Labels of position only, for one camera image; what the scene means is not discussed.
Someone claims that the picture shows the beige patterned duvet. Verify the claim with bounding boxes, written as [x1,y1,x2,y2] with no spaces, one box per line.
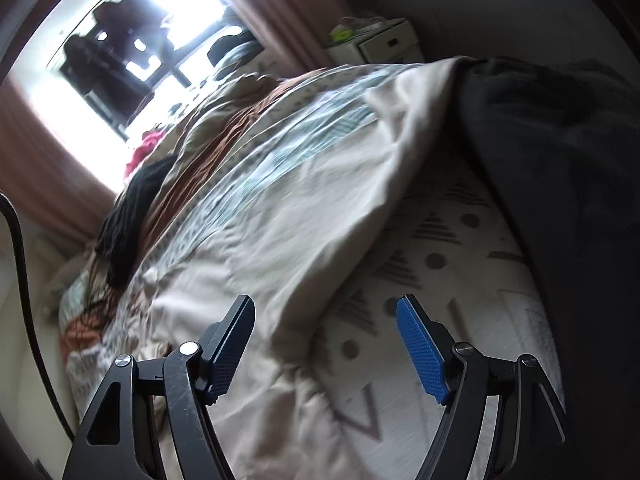
[57,57,473,480]

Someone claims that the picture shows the red cloth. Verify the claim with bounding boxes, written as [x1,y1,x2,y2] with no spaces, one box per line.
[124,130,167,177]

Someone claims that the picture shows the black knitted garment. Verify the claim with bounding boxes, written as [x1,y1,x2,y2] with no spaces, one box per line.
[97,154,177,287]

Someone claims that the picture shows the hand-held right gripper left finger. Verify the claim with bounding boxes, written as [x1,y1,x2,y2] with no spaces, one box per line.
[62,295,256,480]

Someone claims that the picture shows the dark hanging garment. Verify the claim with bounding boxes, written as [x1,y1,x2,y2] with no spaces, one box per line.
[62,35,153,127]
[94,0,177,58]

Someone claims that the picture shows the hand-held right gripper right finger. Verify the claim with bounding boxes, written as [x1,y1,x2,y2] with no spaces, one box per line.
[395,295,571,480]

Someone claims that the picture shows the pink curtain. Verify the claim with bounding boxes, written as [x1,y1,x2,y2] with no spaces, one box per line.
[185,0,333,78]
[0,77,123,243]

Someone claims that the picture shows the white nightstand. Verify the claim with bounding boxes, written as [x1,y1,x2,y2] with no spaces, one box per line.
[327,16,422,67]

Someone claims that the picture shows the pile of dark clothes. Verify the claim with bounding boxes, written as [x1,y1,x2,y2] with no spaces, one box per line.
[209,29,258,67]

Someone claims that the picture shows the white patterned bed sheet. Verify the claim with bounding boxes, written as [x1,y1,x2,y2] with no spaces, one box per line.
[310,160,566,480]

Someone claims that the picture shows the black cable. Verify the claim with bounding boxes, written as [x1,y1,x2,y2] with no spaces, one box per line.
[0,190,78,438]

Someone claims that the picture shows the dark grey blanket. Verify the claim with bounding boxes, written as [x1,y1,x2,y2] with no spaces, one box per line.
[457,57,640,411]

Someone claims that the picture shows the window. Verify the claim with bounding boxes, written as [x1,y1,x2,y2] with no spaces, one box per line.
[7,0,263,163]

